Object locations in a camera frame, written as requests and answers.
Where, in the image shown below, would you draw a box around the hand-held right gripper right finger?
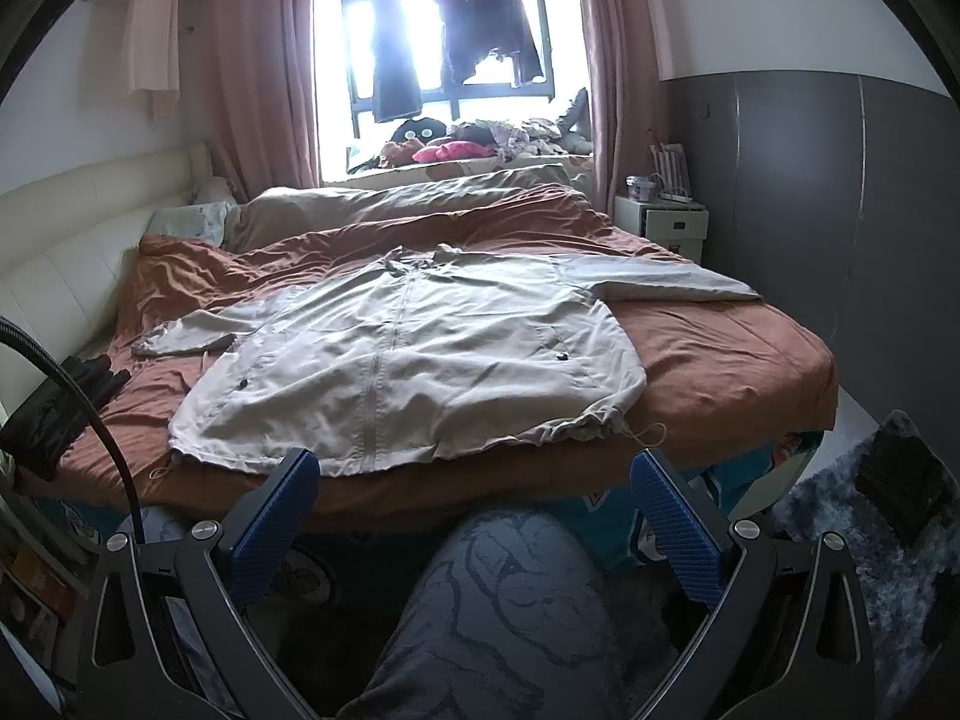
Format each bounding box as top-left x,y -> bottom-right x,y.
628,448 -> 882,720

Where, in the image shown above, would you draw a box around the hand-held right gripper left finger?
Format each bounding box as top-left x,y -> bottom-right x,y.
71,448 -> 323,720

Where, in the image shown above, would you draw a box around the beige zip jacket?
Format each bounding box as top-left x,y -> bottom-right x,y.
131,242 -> 766,479

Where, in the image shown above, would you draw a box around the dark hanging clothes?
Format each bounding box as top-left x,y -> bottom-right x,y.
341,0 -> 556,121

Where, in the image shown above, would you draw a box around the teal printed bed sheet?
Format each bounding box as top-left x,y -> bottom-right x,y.
45,427 -> 818,616

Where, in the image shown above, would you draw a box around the grey shaggy rug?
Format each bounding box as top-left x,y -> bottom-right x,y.
772,409 -> 960,691

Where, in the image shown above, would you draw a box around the brown fleece blanket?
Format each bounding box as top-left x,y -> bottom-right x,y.
56,184 -> 837,533

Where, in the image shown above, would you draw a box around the person's leg in patterned pants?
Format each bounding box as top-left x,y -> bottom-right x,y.
352,508 -> 623,720

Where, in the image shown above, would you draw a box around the dark cloth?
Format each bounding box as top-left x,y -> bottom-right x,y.
855,431 -> 947,533
0,356 -> 132,481

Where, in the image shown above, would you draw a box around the colourful printed box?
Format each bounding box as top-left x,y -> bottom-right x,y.
0,532 -> 83,661

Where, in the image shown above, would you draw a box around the white nightstand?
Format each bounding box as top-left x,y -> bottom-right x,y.
613,195 -> 710,263

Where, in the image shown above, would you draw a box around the light blue printed pillow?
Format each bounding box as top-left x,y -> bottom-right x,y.
146,199 -> 233,245

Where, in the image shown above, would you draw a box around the beige duvet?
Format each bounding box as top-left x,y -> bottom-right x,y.
225,163 -> 593,252

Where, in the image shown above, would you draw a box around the grey wardrobe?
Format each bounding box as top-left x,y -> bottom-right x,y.
660,71 -> 960,436

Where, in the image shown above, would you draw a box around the cream padded headboard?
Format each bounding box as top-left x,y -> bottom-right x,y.
0,141 -> 215,383

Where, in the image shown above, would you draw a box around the white slatted rack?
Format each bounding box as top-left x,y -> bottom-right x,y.
651,142 -> 691,200

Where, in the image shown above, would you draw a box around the pink cloth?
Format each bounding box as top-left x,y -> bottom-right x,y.
412,141 -> 497,164

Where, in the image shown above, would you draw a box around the black plush toy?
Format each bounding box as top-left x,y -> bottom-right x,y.
388,116 -> 451,149

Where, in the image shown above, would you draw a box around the pink curtain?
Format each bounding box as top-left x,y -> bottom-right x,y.
574,0 -> 672,233
180,0 -> 320,203

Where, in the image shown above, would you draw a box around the dark hanging pants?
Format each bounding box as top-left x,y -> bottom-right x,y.
367,0 -> 425,125

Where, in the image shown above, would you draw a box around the cream hanging cloth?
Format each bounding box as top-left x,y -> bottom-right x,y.
124,0 -> 181,121

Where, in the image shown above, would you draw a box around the dark hanging jacket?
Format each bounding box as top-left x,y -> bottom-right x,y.
435,0 -> 548,87

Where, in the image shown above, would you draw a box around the black cable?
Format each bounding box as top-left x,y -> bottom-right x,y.
0,319 -> 147,545

